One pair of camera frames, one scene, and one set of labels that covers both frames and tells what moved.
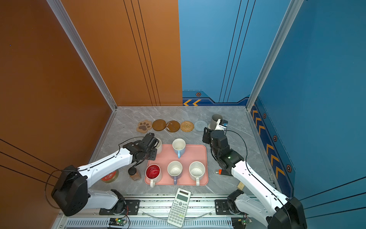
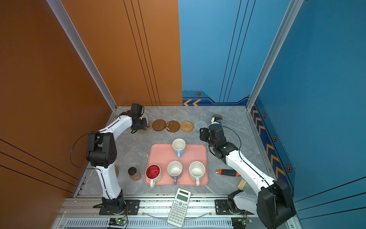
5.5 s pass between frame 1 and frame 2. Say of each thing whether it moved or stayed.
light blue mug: stayed
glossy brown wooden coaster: stayed
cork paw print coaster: stayed
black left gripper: moved
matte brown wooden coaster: stayed
